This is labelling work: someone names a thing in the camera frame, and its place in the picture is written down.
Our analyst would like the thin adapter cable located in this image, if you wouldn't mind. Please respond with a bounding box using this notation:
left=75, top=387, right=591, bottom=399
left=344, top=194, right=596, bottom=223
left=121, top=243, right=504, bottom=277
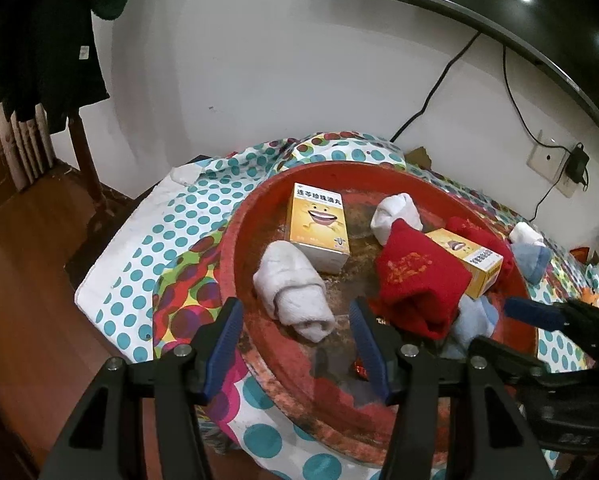
left=528, top=170, right=591, bottom=224

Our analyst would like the red sock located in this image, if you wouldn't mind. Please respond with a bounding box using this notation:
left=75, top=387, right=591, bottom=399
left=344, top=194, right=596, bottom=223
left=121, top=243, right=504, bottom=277
left=447, top=215, right=516, bottom=292
left=368, top=219, right=473, bottom=342

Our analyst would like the polka dot tablecloth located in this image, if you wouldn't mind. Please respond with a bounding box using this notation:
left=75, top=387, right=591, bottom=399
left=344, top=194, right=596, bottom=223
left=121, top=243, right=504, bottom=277
left=74, top=130, right=599, bottom=480

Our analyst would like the small cardboard piece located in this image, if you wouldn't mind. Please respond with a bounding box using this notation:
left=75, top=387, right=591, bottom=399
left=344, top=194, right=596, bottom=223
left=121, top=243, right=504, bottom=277
left=403, top=146, right=433, bottom=169

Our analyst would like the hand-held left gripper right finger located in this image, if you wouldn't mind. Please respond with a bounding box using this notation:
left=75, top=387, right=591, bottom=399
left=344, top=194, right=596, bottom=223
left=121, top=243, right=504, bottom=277
left=348, top=296, right=553, bottom=480

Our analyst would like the yellow medicine box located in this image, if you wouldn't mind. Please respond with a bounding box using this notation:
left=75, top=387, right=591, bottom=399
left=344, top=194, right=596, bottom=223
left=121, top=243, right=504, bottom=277
left=286, top=182, right=351, bottom=277
left=423, top=227, right=505, bottom=302

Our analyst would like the light blue sock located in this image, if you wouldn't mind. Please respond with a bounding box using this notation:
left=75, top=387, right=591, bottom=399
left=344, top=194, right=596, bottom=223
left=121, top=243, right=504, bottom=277
left=441, top=295, right=501, bottom=361

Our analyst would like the black power cable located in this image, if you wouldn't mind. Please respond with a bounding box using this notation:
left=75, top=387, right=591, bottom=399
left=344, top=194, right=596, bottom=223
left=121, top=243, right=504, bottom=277
left=501, top=42, right=579, bottom=154

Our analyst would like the black television cable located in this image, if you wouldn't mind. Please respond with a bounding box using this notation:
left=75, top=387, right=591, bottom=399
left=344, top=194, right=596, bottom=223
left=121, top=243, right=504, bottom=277
left=388, top=30, right=483, bottom=142

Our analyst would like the dark hanging clothing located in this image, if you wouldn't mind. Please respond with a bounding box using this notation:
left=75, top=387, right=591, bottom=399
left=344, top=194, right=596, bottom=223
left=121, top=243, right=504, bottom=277
left=0, top=0, right=134, bottom=137

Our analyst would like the ribbed radiator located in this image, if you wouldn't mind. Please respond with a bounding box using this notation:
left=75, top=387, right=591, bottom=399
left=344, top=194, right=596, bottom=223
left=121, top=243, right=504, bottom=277
left=0, top=97, right=56, bottom=192

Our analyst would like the dark wooden stand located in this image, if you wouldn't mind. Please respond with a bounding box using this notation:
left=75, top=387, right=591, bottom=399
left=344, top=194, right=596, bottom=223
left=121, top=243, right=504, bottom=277
left=62, top=106, right=141, bottom=292

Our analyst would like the white sock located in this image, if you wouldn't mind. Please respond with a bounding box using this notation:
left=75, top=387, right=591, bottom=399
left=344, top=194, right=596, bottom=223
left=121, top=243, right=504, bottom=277
left=370, top=192, right=424, bottom=247
left=252, top=240, right=337, bottom=344
left=508, top=221, right=548, bottom=249

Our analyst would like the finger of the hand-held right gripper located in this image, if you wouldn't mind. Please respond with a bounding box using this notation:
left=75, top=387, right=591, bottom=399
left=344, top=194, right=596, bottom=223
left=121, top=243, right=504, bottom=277
left=467, top=335, right=550, bottom=392
left=503, top=296, right=599, bottom=357

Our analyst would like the red plastic basin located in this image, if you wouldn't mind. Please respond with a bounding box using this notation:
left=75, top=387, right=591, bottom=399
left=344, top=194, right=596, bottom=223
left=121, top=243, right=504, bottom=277
left=220, top=161, right=539, bottom=469

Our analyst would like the black power adapter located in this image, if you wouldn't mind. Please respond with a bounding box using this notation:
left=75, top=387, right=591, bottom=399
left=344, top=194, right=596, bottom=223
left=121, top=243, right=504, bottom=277
left=565, top=142, right=591, bottom=187

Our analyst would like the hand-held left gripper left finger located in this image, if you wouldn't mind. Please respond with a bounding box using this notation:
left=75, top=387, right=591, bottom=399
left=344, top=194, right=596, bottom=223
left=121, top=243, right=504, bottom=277
left=38, top=297, right=245, bottom=480

